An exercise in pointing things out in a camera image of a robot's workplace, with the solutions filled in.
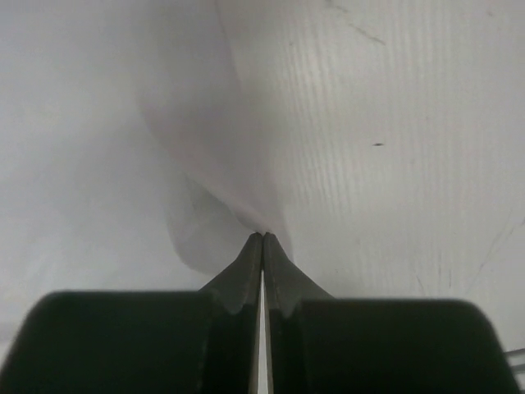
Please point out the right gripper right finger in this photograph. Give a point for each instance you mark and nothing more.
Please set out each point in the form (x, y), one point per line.
(317, 343)

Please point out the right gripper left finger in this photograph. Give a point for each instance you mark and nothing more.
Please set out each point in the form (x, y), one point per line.
(203, 341)

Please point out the white t shirt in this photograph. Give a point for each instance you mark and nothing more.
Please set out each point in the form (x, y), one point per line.
(130, 156)

